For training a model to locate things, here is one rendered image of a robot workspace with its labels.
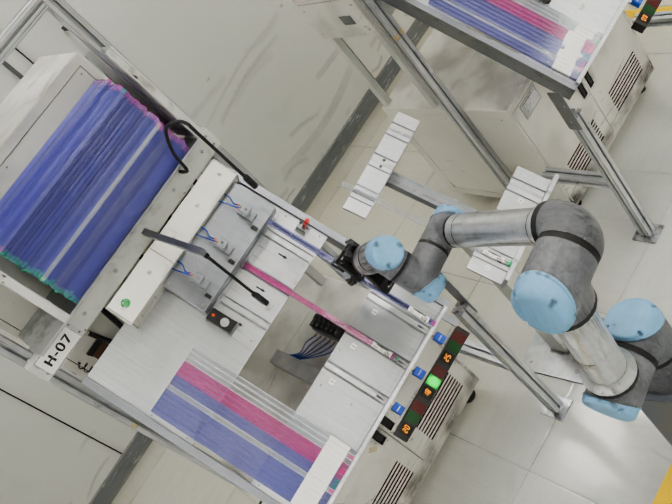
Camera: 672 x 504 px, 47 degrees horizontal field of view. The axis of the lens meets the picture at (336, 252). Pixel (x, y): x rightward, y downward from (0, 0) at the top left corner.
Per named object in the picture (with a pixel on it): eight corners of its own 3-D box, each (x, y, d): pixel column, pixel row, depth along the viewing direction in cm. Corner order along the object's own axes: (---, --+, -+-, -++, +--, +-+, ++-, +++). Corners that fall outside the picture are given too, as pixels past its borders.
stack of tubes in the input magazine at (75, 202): (191, 146, 203) (114, 76, 188) (75, 305, 191) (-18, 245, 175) (171, 143, 213) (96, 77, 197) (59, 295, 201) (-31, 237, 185)
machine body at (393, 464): (488, 386, 274) (393, 296, 238) (389, 565, 257) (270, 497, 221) (372, 341, 324) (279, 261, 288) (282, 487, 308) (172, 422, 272)
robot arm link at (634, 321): (686, 326, 169) (665, 294, 162) (665, 379, 165) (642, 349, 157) (635, 317, 178) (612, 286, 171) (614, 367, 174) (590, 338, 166)
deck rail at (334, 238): (446, 306, 213) (451, 302, 207) (443, 312, 213) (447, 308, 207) (233, 176, 220) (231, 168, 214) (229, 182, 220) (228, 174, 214)
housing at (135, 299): (241, 190, 221) (238, 173, 207) (142, 333, 209) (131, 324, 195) (218, 176, 221) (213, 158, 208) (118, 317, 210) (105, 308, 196)
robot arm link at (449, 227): (599, 177, 134) (425, 197, 176) (576, 228, 131) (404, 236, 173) (635, 215, 139) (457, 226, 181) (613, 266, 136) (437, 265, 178)
